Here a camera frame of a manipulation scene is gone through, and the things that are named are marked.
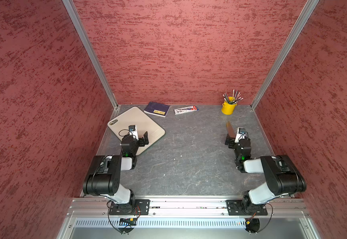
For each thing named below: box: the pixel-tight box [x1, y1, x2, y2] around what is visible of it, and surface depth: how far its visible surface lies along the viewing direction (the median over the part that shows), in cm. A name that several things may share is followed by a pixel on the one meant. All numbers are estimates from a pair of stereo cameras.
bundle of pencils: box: [222, 89, 244, 105], surface depth 112 cm
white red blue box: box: [173, 105, 200, 116], surface depth 120 cm
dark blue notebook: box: [143, 101, 171, 118], surface depth 120 cm
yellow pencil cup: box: [221, 96, 238, 116], surface depth 115 cm
